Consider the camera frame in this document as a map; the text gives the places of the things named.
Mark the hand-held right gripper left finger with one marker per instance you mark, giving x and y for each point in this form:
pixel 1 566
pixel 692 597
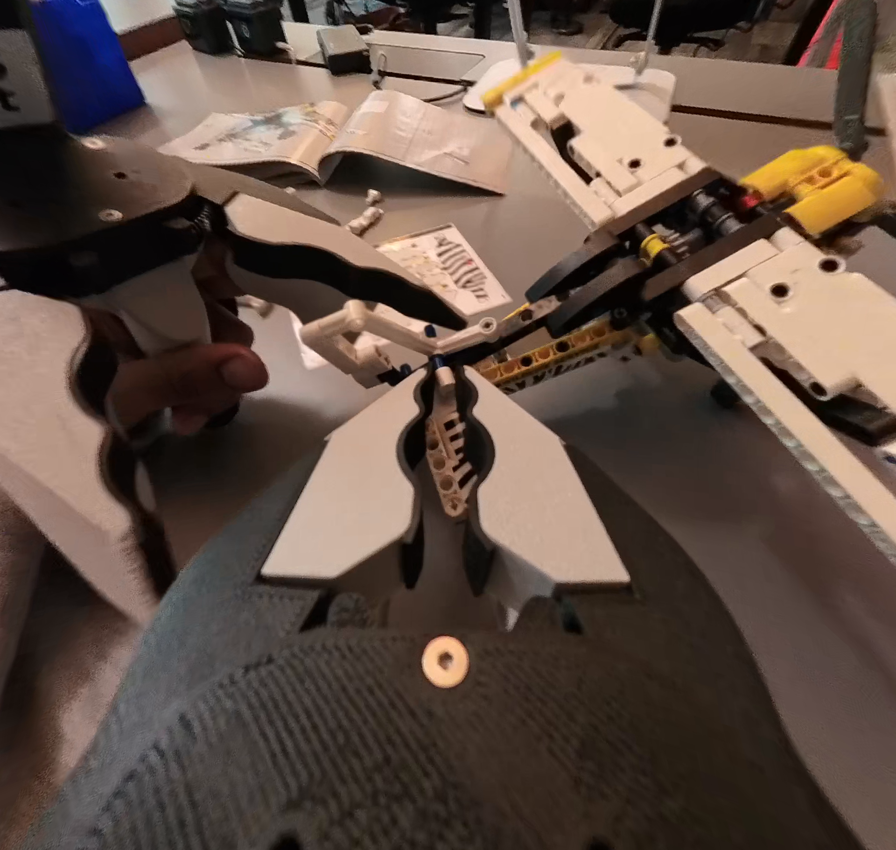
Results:
pixel 336 507

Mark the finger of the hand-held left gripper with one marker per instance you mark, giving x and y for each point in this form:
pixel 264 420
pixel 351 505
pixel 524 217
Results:
pixel 301 234
pixel 42 388

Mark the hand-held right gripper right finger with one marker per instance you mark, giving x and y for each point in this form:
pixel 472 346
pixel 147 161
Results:
pixel 553 514

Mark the white yellow lego airplane model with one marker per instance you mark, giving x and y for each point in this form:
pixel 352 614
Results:
pixel 791 283

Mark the long white lego piece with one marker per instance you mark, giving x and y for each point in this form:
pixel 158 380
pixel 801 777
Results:
pixel 365 221

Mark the person's left hand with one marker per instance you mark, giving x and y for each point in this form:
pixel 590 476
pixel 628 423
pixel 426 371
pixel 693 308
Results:
pixel 196 381

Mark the blue plastic bin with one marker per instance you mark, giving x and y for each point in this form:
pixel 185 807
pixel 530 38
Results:
pixel 84 59

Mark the open instruction booklet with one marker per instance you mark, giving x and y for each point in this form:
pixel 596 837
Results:
pixel 420 136

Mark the zebra striped sticker sheet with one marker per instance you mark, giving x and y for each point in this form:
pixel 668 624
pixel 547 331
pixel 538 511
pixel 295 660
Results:
pixel 455 269

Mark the black charger box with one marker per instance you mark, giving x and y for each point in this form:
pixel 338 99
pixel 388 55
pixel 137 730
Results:
pixel 201 24
pixel 257 27

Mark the black power adapter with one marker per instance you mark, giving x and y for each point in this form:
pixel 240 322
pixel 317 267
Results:
pixel 343 50

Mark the white monitor stand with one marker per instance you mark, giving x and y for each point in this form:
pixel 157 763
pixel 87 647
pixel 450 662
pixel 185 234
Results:
pixel 483 90

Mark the black office chair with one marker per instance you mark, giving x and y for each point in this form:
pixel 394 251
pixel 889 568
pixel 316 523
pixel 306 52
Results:
pixel 679 3

